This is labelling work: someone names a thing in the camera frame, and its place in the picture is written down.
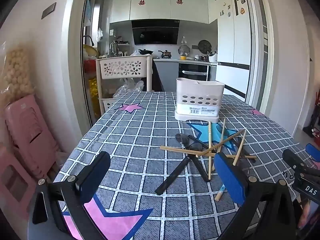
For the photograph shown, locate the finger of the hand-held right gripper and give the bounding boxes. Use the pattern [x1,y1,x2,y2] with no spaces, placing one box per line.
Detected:
[305,143,320,159]
[282,149,320,178]

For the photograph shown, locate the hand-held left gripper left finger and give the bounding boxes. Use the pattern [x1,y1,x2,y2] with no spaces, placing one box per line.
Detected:
[27,151,111,240]

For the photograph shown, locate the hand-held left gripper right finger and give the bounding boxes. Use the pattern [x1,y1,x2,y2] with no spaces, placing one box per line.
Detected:
[214,152,297,240]

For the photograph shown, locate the patterned wooden chopstick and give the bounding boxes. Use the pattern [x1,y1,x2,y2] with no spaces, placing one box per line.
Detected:
[207,121,212,180]
[215,184,225,202]

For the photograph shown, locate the plain wooden chopstick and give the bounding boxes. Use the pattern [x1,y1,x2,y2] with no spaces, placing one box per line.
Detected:
[199,129,246,157]
[211,118,226,173]
[232,129,247,166]
[160,146,202,158]
[224,154,257,160]

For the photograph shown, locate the white plastic utensil holder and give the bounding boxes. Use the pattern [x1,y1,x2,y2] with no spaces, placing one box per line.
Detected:
[174,77,225,123]

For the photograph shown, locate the person's right hand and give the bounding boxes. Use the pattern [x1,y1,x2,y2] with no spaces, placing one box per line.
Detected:
[297,199,312,229]

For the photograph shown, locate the dark floor items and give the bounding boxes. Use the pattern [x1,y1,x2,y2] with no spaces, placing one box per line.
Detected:
[302,97,320,138]

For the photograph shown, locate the grey checked star tablecloth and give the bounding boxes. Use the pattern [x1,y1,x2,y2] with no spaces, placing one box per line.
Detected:
[51,91,320,240]

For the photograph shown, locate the pink folding stool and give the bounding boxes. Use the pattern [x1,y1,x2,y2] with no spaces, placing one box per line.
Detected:
[5,94,59,178]
[0,145,38,217]

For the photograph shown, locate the yellow packets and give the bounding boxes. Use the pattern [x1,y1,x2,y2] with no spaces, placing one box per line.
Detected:
[89,76,99,98]

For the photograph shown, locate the clear plastic bag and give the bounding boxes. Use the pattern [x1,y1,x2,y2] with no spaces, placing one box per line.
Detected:
[112,79,145,99]

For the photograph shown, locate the black built-in oven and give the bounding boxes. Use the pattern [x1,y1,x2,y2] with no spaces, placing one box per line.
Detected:
[178,63,210,82]

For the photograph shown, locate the red basin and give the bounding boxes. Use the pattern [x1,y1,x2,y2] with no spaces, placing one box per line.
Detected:
[84,59,97,72]

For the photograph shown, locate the white flower-cutout storage cart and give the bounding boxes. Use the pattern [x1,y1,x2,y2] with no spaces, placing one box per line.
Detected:
[95,56,153,113]

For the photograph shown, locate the black hanging cloth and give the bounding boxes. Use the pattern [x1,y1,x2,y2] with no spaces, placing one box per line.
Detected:
[151,61,165,92]

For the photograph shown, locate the bag of white balls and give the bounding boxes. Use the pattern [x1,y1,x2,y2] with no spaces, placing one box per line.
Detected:
[0,47,34,110]

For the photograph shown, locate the white refrigerator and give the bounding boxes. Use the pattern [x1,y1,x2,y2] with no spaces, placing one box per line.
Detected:
[215,0,253,103]

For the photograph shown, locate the black range hood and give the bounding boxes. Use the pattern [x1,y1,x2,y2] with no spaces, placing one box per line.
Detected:
[131,19,180,45]

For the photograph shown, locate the white upper kitchen cabinets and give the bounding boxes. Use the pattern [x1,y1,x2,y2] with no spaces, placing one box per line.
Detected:
[110,0,209,24]

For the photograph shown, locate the grey wall switch plate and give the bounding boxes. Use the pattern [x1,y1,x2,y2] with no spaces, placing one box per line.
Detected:
[41,2,57,19]

